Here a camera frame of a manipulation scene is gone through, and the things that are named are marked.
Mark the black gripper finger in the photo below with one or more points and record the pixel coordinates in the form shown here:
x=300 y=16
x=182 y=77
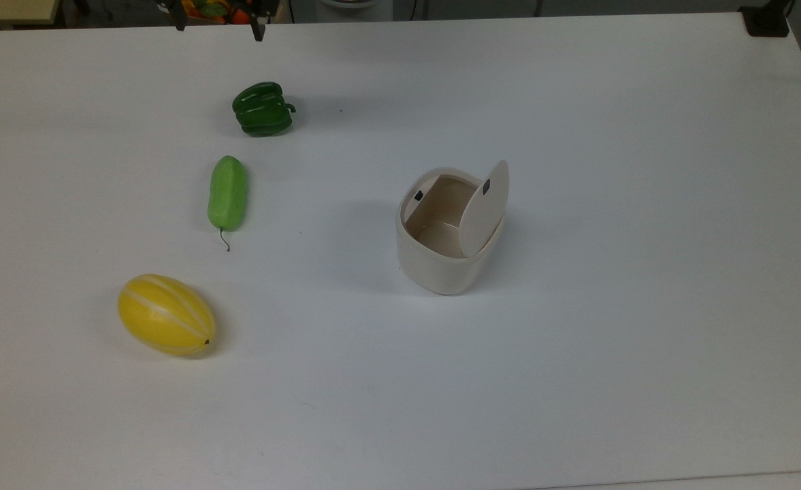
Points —
x=258 y=28
x=180 y=20

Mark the cream garbage bin lid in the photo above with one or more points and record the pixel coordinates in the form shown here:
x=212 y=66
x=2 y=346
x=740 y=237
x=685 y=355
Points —
x=483 y=211

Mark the cream garbage bin body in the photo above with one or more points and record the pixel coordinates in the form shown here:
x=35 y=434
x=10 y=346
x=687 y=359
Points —
x=434 y=262

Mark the dark green bell pepper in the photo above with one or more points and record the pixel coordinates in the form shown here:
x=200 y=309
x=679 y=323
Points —
x=262 y=110

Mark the light green cucumber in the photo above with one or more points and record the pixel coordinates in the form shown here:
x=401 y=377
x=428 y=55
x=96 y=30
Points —
x=227 y=194

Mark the light wooden table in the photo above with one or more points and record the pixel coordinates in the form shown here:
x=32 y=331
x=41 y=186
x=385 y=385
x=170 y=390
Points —
x=9 y=11

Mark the yellow striped melon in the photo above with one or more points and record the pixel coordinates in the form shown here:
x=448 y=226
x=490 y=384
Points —
x=165 y=314

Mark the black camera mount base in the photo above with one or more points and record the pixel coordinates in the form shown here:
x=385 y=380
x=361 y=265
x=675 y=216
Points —
x=765 y=22

